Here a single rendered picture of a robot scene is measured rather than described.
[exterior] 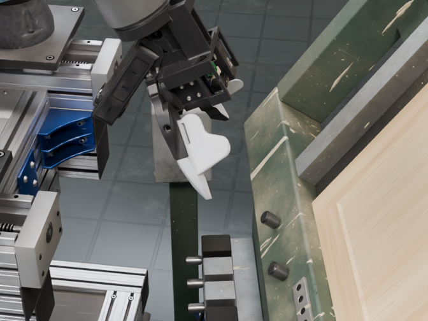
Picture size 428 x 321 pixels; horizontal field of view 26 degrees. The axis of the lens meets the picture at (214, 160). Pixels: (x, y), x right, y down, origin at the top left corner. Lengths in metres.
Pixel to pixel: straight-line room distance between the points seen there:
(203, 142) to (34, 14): 0.91
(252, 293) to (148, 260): 1.16
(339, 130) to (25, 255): 0.59
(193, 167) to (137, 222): 1.99
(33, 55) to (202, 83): 0.88
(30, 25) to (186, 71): 0.92
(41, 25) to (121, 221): 1.24
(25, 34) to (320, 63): 0.58
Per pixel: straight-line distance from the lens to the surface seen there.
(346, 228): 1.54
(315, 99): 1.89
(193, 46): 0.96
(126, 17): 0.93
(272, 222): 1.65
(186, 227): 2.04
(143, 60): 0.97
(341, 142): 1.66
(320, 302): 1.47
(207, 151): 0.97
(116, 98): 1.01
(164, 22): 0.94
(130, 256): 2.85
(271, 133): 1.85
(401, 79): 1.61
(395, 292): 1.38
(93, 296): 2.45
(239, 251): 1.78
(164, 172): 1.90
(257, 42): 3.87
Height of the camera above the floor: 1.97
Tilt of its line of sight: 38 degrees down
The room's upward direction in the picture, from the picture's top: straight up
